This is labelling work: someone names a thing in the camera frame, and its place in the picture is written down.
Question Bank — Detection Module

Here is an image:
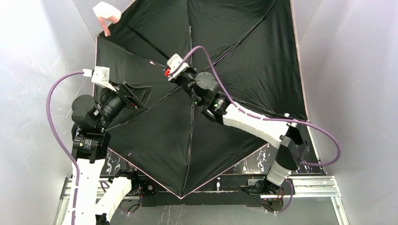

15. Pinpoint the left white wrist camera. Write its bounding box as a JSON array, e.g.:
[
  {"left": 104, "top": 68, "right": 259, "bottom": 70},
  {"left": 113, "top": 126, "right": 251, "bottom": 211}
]
[{"left": 82, "top": 66, "right": 116, "bottom": 92}]

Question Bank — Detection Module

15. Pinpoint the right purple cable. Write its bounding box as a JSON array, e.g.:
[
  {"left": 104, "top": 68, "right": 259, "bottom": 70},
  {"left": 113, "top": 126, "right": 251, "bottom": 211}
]
[{"left": 170, "top": 45, "right": 341, "bottom": 167}]

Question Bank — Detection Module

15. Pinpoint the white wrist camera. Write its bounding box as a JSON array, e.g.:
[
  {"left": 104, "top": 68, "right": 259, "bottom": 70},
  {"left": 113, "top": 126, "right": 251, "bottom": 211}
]
[
  {"left": 82, "top": 66, "right": 116, "bottom": 92},
  {"left": 165, "top": 53, "right": 190, "bottom": 82}
]

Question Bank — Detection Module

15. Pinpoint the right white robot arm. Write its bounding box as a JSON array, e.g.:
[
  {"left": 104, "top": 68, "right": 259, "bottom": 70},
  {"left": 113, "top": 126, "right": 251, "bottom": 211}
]
[{"left": 165, "top": 68, "right": 307, "bottom": 187}]

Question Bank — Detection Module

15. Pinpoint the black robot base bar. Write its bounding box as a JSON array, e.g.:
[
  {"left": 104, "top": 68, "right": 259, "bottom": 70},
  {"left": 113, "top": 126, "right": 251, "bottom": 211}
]
[{"left": 139, "top": 174, "right": 265, "bottom": 207}]

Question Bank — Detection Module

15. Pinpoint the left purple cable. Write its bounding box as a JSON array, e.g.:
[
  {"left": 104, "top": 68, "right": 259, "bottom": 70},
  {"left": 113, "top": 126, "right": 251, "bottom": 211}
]
[{"left": 46, "top": 70, "right": 94, "bottom": 225}]

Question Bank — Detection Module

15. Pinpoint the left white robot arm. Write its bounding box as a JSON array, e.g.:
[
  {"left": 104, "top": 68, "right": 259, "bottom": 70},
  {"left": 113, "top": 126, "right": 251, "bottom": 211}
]
[{"left": 62, "top": 82, "right": 153, "bottom": 225}]

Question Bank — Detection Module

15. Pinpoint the black pink folding umbrella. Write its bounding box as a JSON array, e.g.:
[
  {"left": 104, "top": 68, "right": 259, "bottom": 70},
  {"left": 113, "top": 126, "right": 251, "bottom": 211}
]
[{"left": 96, "top": 0, "right": 307, "bottom": 199}]

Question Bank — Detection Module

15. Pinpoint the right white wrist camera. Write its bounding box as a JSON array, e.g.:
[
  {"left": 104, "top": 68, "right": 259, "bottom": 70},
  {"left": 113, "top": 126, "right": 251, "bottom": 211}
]
[{"left": 165, "top": 53, "right": 190, "bottom": 82}]

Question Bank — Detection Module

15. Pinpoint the purple cable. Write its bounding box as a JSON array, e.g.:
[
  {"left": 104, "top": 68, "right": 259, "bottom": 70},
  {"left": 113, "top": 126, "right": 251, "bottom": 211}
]
[
  {"left": 46, "top": 70, "right": 94, "bottom": 225},
  {"left": 170, "top": 45, "right": 341, "bottom": 167}
]

